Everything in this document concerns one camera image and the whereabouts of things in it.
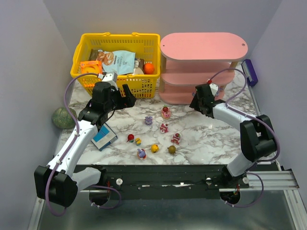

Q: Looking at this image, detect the purple orange bunny toy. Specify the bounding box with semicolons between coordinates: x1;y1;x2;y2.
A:
137;149;146;160

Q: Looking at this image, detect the purple box at wall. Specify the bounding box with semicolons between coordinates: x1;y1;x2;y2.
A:
241;59;258;87

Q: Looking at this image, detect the blue white box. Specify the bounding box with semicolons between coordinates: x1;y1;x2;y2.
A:
92;123;118;151

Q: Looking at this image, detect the small yellow blue toy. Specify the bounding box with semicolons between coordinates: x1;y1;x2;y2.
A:
135;138;142;146

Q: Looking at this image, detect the olive brown round toy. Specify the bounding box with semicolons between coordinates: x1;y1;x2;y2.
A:
167;145;176;154

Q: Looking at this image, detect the green textured melon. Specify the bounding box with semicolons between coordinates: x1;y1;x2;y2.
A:
52;107;75;129

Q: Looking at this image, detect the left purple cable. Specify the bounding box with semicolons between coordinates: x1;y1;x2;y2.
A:
45;73;100;217

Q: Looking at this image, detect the orange fruit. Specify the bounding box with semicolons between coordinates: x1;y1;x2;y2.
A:
143;63;155;75

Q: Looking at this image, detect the beige round item in basket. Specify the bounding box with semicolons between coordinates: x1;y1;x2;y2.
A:
132;67;144;75

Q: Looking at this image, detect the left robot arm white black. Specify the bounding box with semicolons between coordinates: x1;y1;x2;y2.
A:
34;81;136;208

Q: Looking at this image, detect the orange snack box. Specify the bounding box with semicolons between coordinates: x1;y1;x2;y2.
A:
80;60;102;81

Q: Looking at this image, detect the light blue chips bag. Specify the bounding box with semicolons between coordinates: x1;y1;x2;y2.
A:
96;50;135;75

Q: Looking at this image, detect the red cherry toy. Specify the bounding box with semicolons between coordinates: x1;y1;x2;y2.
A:
127;134;134;143

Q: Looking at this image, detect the yellow duck toy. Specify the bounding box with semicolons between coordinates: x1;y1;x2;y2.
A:
151;144;159;153

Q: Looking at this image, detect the brown snack packet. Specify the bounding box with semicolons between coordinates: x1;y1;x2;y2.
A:
88;49;100;61

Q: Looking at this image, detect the small purple bunny toy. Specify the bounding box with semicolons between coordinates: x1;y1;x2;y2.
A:
144;116;153;126

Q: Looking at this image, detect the pink bear figure toy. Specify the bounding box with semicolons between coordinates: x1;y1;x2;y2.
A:
160;123;168;134

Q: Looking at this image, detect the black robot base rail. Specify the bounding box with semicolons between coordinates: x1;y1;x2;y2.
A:
71;164;255;201

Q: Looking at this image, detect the pink three-tier shelf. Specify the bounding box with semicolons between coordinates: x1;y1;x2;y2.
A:
159;32;248;104

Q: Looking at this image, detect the yellow plastic shopping basket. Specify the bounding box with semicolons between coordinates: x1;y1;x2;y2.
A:
70;32;161;98

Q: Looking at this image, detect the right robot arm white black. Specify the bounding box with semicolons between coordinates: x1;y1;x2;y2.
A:
190;83;280;181

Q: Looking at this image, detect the strawberry pink bear donut toy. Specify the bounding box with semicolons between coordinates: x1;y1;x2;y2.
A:
161;105;171;119

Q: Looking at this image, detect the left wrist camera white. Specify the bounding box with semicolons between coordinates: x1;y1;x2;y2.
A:
98;72;118;90

